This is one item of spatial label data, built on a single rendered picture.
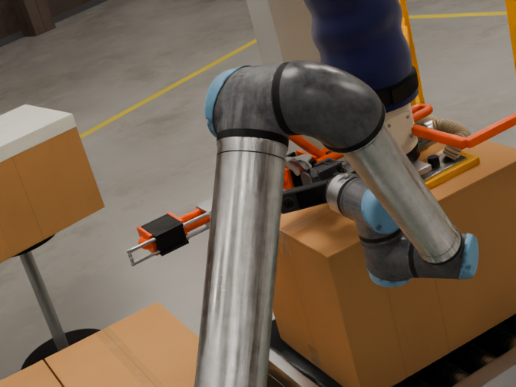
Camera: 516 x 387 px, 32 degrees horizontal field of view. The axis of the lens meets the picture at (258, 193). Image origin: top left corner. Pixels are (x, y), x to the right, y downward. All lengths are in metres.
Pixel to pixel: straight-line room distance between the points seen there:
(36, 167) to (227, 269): 2.14
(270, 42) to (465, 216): 1.23
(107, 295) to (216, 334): 2.98
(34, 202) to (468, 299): 1.79
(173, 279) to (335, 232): 2.26
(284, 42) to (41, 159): 1.01
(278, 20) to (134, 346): 1.18
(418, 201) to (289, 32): 1.61
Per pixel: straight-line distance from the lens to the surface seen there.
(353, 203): 1.84
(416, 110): 2.30
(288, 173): 2.05
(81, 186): 3.55
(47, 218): 3.50
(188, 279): 4.23
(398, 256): 1.85
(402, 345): 2.19
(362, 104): 1.40
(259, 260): 1.38
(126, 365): 2.69
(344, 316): 2.06
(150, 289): 4.25
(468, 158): 2.25
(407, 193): 1.58
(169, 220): 1.98
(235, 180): 1.39
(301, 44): 3.17
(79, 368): 2.77
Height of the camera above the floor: 1.92
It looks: 23 degrees down
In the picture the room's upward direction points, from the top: 16 degrees counter-clockwise
